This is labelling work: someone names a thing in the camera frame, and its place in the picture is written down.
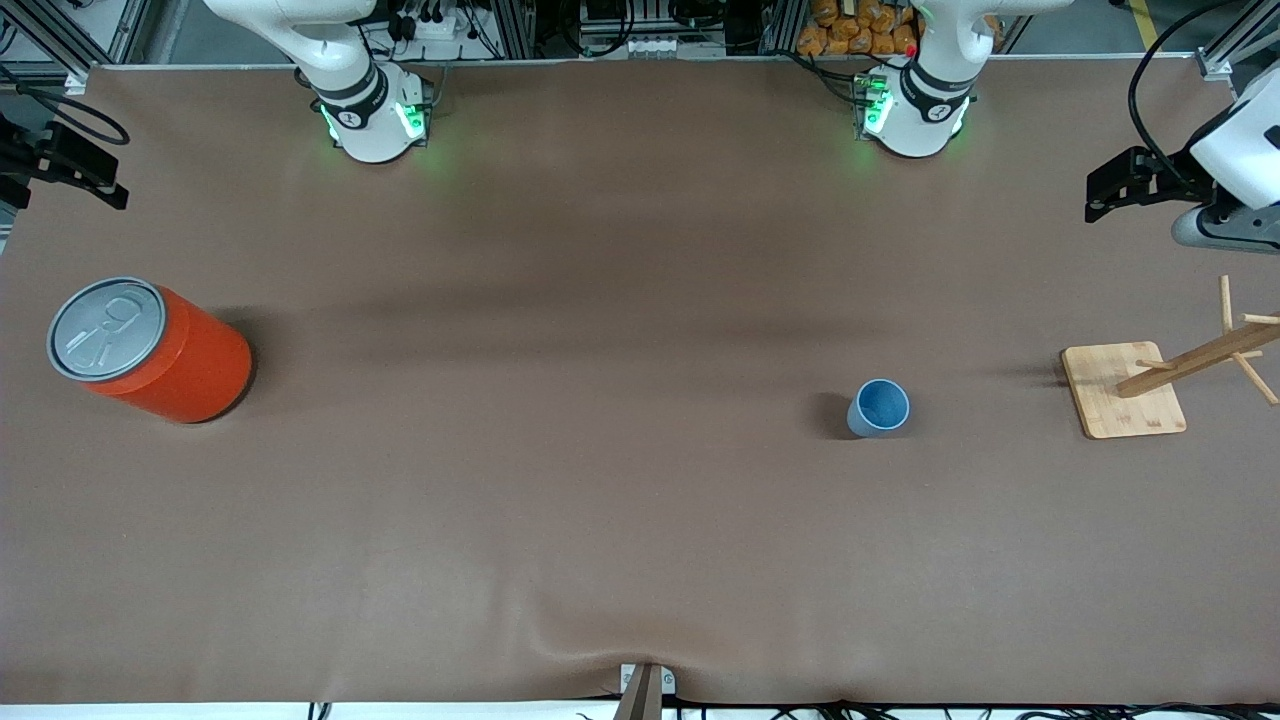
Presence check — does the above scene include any light blue plastic cup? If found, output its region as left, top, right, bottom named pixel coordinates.
left=847, top=379, right=912, bottom=440

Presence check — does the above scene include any orange can with grey lid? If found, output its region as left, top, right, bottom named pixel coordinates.
left=46, top=276, right=254, bottom=425

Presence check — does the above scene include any wooden mug tree stand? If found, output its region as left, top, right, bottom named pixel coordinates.
left=1060, top=275, right=1280, bottom=441

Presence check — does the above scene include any bag of orange items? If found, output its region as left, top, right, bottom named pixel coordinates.
left=796, top=0, right=922, bottom=59

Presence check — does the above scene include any white power strip with plugs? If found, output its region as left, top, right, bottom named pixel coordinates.
left=393, top=0, right=477, bottom=43

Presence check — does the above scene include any white terminal block strip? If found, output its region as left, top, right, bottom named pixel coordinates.
left=618, top=35, right=728, bottom=60

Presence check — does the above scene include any brown table mat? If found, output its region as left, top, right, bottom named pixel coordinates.
left=0, top=55, right=1280, bottom=707

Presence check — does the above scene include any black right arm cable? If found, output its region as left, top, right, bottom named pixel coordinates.
left=0, top=64, right=132, bottom=147

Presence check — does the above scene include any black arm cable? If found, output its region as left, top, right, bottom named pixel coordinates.
left=0, top=64, right=132, bottom=147
left=1127, top=0, right=1247, bottom=197

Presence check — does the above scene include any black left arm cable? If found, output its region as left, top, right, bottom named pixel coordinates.
left=1127, top=0, right=1247, bottom=197

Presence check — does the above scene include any aluminium frame profile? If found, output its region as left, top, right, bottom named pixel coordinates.
left=0, top=0, right=153, bottom=87
left=490, top=0, right=538, bottom=60
left=1194, top=0, right=1280, bottom=101

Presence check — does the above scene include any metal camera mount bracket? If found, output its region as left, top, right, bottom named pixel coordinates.
left=619, top=662, right=677, bottom=720

